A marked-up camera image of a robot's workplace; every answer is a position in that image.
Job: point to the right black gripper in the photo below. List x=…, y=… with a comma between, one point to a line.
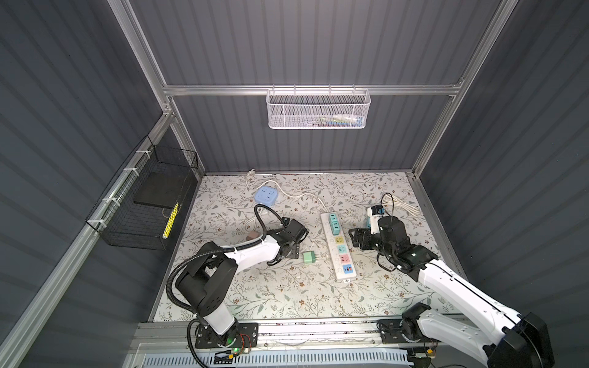
x=365, y=233

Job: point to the black wire basket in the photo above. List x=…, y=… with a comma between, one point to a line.
x=122, y=223

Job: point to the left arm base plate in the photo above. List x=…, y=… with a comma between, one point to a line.
x=239, y=335

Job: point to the yellow marker pen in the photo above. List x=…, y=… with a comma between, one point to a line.
x=170, y=223

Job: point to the long white power strip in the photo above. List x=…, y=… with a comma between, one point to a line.
x=340, y=254

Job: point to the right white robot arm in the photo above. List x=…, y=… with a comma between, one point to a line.
x=498, y=336

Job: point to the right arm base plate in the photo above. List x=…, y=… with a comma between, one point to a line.
x=398, y=330

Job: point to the floral patterned table mat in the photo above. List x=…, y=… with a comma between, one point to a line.
x=225, y=212

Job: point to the green plug cube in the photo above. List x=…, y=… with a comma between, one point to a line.
x=309, y=257

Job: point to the black foam pad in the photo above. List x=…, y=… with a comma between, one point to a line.
x=159, y=190

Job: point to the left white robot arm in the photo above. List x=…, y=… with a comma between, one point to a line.
x=200, y=283

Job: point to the round blue power hub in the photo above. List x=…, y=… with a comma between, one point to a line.
x=266, y=195

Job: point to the pink plug cube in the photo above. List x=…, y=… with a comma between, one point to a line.
x=252, y=236

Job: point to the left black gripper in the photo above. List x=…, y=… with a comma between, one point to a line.
x=295, y=251

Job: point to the white wire mesh basket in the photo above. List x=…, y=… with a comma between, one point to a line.
x=318, y=108

